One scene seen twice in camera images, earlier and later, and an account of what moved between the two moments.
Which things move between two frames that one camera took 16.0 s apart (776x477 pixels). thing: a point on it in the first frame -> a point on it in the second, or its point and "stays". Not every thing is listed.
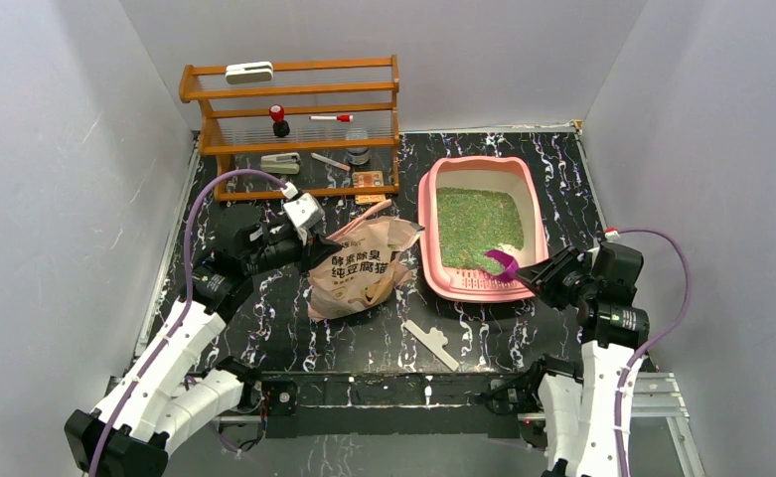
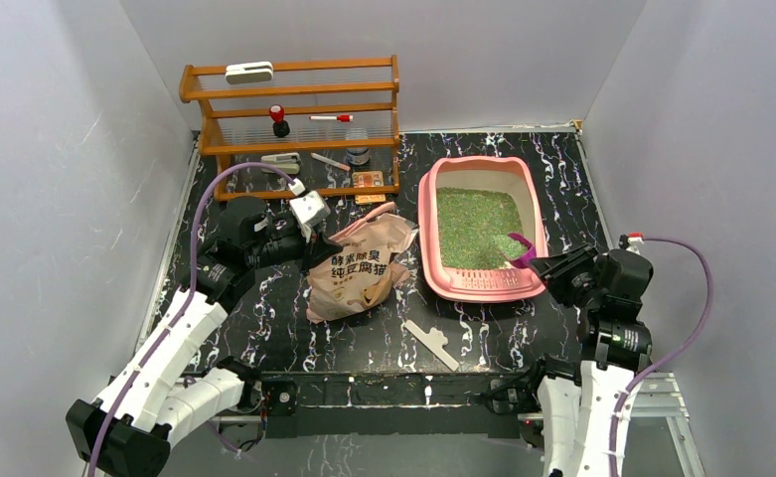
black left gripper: [308, 247] stays
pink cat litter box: [468, 207] stays
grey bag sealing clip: [435, 341] stays
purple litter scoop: [501, 264] -> [524, 260]
